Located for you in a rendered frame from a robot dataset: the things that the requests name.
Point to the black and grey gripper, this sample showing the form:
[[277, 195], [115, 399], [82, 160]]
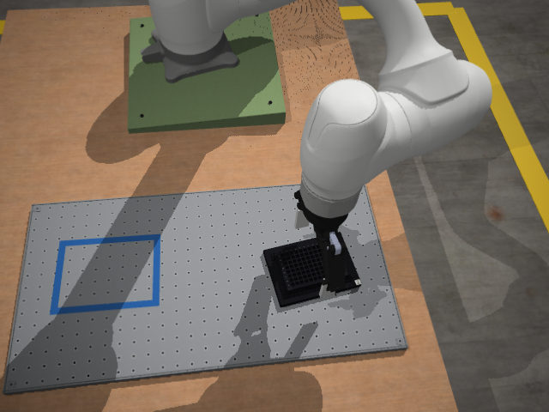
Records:
[[333, 252]]

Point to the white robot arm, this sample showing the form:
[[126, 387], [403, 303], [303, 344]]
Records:
[[425, 99]]

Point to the blue tape rectangle outline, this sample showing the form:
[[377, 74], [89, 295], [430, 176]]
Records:
[[112, 306]]

